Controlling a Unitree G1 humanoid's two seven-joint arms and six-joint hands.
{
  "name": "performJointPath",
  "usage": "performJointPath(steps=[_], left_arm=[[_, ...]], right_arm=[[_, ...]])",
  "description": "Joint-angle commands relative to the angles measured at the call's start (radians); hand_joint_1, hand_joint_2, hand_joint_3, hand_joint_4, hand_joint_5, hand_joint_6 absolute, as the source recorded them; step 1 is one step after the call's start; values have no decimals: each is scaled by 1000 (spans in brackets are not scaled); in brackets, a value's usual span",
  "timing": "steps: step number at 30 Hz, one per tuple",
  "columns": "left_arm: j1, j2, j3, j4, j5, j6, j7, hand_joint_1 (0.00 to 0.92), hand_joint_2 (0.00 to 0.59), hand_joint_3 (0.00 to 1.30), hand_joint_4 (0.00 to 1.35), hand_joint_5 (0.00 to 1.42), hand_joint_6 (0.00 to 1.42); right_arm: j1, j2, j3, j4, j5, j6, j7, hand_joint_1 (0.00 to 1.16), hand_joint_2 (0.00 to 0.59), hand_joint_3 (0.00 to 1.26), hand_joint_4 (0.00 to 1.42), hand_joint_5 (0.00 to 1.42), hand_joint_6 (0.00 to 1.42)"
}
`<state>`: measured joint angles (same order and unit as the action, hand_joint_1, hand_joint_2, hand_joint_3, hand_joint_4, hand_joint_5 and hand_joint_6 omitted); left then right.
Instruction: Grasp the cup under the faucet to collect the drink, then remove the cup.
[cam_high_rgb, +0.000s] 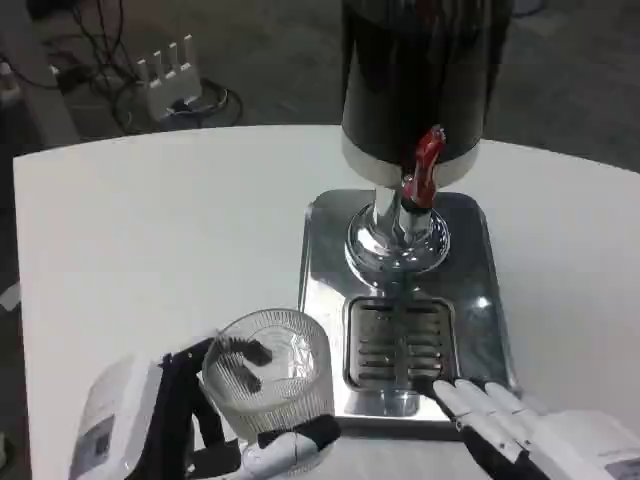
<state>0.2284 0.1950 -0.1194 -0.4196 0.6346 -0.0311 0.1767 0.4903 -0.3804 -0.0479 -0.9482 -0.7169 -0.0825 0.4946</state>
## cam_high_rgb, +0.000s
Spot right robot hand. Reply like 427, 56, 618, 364
415, 377, 640, 480

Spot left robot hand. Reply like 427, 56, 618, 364
67, 334, 343, 480

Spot clear ribbed glass cup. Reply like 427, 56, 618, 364
200, 308, 336, 446

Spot slotted drip tray grid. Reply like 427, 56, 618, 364
343, 296, 460, 392

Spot steel drip tray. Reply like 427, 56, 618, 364
298, 188, 522, 419

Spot white router with antennas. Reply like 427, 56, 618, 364
136, 33, 204, 121

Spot black drink dispenser chrome base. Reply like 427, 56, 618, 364
340, 0, 512, 296

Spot red tap handle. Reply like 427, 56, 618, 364
401, 126, 447, 209

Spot coiled black cable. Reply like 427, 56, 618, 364
198, 77, 245, 126

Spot black cable bundle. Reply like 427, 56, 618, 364
28, 0, 151, 132

